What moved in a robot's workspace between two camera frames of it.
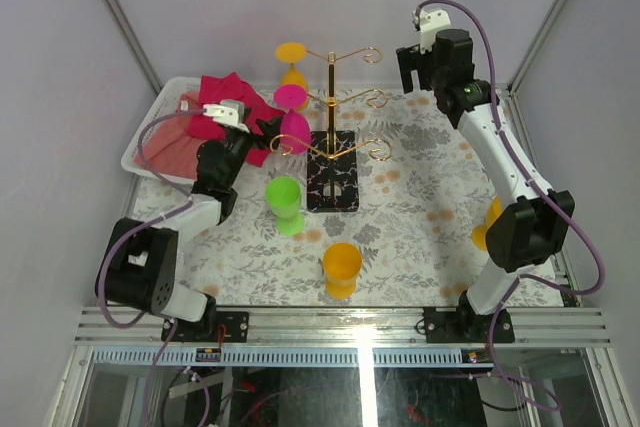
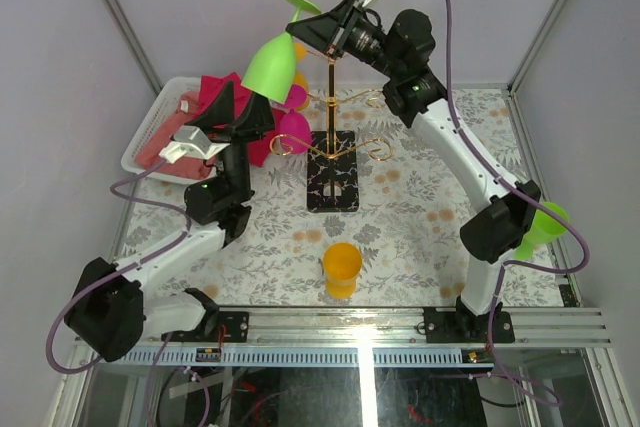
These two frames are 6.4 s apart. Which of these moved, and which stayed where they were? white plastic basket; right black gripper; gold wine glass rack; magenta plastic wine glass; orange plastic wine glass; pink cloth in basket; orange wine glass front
Moved: right black gripper
Stayed: pink cloth in basket; gold wine glass rack; orange wine glass front; magenta plastic wine glass; orange plastic wine glass; white plastic basket
